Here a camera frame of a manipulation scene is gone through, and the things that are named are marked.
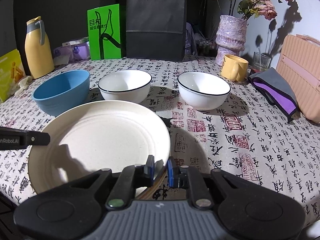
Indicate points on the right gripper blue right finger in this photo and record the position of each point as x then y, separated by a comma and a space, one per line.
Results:
177, 176

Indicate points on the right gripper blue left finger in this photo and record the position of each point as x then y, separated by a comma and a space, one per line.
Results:
149, 168

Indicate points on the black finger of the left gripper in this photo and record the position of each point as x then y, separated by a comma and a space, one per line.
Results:
17, 139

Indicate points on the blue bowl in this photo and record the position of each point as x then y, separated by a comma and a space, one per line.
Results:
62, 92

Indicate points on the cream plate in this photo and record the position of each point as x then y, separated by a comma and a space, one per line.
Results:
140, 190
102, 134
148, 193

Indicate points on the yellow snack pouch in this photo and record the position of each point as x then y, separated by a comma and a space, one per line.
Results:
11, 72

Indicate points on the white bowl black rim middle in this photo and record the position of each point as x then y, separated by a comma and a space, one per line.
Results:
126, 85

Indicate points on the white bowl black rim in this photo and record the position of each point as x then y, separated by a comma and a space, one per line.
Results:
203, 91
126, 85

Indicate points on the yellow thermos jug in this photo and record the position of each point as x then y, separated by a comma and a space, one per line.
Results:
37, 49

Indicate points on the white bowl black rim right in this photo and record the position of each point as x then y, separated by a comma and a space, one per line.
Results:
203, 91

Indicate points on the small white box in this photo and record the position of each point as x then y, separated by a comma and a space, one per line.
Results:
76, 41

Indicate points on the purple tissue packs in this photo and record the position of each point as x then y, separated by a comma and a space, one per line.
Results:
72, 53

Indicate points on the yellow mug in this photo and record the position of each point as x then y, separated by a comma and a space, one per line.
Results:
234, 68

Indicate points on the grey purple folded cloth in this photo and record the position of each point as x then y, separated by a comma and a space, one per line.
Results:
276, 91

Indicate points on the clear drinking glass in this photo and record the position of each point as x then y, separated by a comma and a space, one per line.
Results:
261, 62

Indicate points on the green box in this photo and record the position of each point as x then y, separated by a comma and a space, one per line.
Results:
104, 32

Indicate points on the purple textured vase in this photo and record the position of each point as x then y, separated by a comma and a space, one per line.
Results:
230, 37

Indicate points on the black paper bag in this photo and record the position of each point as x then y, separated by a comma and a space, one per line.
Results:
155, 29

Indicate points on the pink ribbed case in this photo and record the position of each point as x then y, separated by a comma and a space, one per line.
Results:
298, 64

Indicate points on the dried pink roses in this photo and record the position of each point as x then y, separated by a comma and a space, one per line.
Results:
260, 2

